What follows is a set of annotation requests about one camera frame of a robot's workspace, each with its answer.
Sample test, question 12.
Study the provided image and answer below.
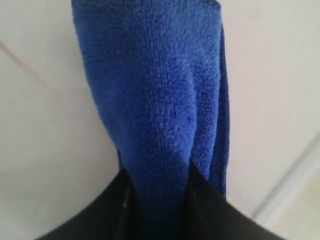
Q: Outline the blue microfibre cloth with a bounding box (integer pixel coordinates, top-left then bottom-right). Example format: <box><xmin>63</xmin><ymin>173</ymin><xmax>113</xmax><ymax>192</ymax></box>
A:
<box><xmin>70</xmin><ymin>0</ymin><xmax>232</xmax><ymax>198</ymax></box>

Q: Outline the white board with aluminium frame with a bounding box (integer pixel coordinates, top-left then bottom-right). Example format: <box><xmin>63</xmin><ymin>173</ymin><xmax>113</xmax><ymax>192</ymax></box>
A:
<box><xmin>0</xmin><ymin>0</ymin><xmax>320</xmax><ymax>240</ymax></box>

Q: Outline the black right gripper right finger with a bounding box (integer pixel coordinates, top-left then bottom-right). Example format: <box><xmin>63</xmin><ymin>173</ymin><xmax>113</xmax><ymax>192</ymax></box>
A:
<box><xmin>186</xmin><ymin>163</ymin><xmax>273</xmax><ymax>240</ymax></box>

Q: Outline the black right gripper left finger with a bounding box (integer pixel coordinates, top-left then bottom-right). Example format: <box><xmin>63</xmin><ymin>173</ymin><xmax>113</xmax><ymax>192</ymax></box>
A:
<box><xmin>38</xmin><ymin>169</ymin><xmax>140</xmax><ymax>240</ymax></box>

